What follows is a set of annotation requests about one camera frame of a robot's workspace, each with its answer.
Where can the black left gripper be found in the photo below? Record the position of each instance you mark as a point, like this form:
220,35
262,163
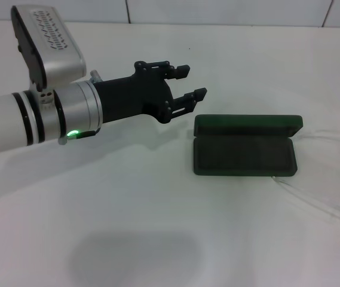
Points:
134,95

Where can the green glasses case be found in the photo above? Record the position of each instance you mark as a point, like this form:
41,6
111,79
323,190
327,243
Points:
241,152

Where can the clear white glasses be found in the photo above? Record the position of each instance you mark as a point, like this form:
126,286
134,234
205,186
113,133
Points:
286,184

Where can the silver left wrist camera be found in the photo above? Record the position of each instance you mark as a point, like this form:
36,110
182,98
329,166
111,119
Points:
56,56

